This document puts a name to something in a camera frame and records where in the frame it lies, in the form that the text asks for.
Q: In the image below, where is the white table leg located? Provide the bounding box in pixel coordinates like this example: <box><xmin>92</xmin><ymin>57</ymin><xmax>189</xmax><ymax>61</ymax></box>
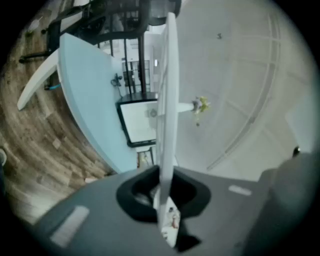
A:
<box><xmin>16</xmin><ymin>48</ymin><xmax>60</xmax><ymax>112</ymax></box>

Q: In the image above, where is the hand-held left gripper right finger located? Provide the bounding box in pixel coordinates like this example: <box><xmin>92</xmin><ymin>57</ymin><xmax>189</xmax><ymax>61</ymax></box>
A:
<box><xmin>171</xmin><ymin>151</ymin><xmax>315</xmax><ymax>256</ymax></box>

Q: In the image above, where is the green artificial plant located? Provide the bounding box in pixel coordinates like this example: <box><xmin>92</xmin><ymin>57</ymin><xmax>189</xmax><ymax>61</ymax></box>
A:
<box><xmin>191</xmin><ymin>95</ymin><xmax>211</xmax><ymax>127</ymax></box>

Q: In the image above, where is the white vase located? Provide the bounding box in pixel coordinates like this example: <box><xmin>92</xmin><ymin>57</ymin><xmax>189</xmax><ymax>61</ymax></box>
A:
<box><xmin>176</xmin><ymin>101</ymin><xmax>196</xmax><ymax>113</ymax></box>

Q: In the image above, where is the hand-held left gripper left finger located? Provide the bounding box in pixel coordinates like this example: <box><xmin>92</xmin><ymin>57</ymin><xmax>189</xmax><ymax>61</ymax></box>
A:
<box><xmin>32</xmin><ymin>164</ymin><xmax>176</xmax><ymax>256</ymax></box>

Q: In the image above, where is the black office chair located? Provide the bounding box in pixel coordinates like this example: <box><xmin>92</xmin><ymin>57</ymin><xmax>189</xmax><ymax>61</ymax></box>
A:
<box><xmin>18</xmin><ymin>0</ymin><xmax>107</xmax><ymax>63</ymax></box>

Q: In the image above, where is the black and white oven box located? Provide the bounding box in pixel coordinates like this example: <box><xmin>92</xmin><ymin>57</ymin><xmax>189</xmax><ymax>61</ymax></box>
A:
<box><xmin>115</xmin><ymin>91</ymin><xmax>159</xmax><ymax>148</ymax></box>

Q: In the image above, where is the white wire grid rack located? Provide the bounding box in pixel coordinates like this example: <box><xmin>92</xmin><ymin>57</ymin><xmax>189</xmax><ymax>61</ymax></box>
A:
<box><xmin>152</xmin><ymin>11</ymin><xmax>180</xmax><ymax>248</ymax></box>

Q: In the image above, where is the black coiled cable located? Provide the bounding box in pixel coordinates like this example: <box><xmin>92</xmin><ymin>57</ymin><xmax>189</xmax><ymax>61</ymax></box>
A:
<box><xmin>110</xmin><ymin>73</ymin><xmax>124</xmax><ymax>97</ymax></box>

